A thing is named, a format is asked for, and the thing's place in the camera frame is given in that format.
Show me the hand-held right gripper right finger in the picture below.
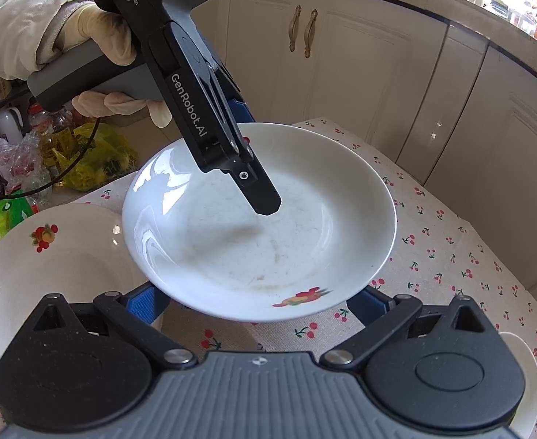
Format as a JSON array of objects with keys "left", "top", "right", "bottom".
[{"left": 319, "top": 287, "right": 498, "bottom": 369}]

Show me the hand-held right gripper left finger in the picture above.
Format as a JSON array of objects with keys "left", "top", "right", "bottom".
[{"left": 22, "top": 284, "right": 198, "bottom": 369}]

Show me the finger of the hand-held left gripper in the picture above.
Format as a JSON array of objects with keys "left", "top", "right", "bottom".
[
  {"left": 192, "top": 50, "right": 282, "bottom": 215},
  {"left": 225, "top": 98, "right": 254, "bottom": 124}
]

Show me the large white fruit-print plate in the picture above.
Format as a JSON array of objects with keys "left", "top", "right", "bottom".
[{"left": 0, "top": 203, "right": 164, "bottom": 396}]

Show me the deep white fruit-print plate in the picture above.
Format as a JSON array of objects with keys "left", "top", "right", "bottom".
[{"left": 497, "top": 329, "right": 537, "bottom": 439}]

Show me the person's left forearm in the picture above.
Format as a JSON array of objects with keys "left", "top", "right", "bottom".
[{"left": 0, "top": 0, "right": 96, "bottom": 87}]

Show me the person's left hand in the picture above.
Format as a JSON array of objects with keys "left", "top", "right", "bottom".
[{"left": 51, "top": 2, "right": 173, "bottom": 129}]

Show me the cherry print tablecloth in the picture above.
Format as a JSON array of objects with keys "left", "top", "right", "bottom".
[{"left": 0, "top": 118, "right": 537, "bottom": 439}]

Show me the yellow plastic bag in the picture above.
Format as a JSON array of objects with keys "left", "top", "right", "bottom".
[{"left": 60, "top": 121, "right": 140, "bottom": 193}]

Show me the cooking oil bottle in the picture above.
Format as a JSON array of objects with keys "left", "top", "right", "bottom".
[{"left": 27, "top": 103, "right": 75, "bottom": 188}]

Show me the white jug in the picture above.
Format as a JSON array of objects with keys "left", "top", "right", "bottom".
[{"left": 0, "top": 106, "right": 25, "bottom": 142}]

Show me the clear plastic bag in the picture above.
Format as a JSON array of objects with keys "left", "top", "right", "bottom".
[{"left": 0, "top": 135, "right": 54, "bottom": 206}]

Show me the bronze cabinet handle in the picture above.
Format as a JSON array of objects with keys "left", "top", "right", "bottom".
[
  {"left": 304, "top": 8, "right": 319, "bottom": 59},
  {"left": 288, "top": 4, "right": 302, "bottom": 52}
]

